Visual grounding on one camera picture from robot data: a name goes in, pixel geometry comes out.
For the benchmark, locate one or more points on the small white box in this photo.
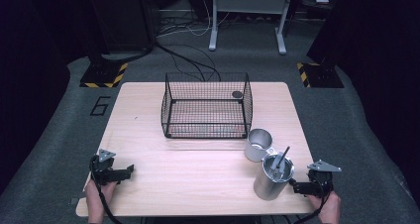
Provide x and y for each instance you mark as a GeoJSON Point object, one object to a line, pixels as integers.
{"type": "Point", "coordinates": [322, 0]}

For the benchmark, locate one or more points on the white metal stand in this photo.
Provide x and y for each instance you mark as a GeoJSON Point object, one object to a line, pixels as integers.
{"type": "Point", "coordinates": [213, 35]}

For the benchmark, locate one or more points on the person's right hand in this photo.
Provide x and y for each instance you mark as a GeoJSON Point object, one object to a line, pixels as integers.
{"type": "Point", "coordinates": [330, 207]}

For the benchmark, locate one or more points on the tall silver metal canister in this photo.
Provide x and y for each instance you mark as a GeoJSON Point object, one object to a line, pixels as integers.
{"type": "Point", "coordinates": [269, 187]}

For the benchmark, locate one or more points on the person's left hand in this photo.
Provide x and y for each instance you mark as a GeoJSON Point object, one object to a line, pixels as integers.
{"type": "Point", "coordinates": [97, 197]}

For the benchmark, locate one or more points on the dark round disc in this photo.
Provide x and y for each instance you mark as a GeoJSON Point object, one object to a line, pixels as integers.
{"type": "Point", "coordinates": [237, 94]}

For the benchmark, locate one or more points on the short silver metal cup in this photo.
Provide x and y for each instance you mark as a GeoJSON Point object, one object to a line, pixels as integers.
{"type": "Point", "coordinates": [254, 154]}

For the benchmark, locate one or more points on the dark cabinet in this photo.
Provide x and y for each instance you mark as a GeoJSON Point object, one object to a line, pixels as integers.
{"type": "Point", "coordinates": [122, 19]}

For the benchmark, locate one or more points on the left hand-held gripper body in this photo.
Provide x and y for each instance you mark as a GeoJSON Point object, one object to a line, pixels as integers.
{"type": "Point", "coordinates": [102, 171]}

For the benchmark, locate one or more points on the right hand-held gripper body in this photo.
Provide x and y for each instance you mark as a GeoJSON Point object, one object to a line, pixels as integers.
{"type": "Point", "coordinates": [320, 182]}

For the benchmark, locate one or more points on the hazard-striped black stand base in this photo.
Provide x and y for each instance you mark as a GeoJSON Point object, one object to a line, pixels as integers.
{"type": "Point", "coordinates": [322, 77]}
{"type": "Point", "coordinates": [104, 75]}

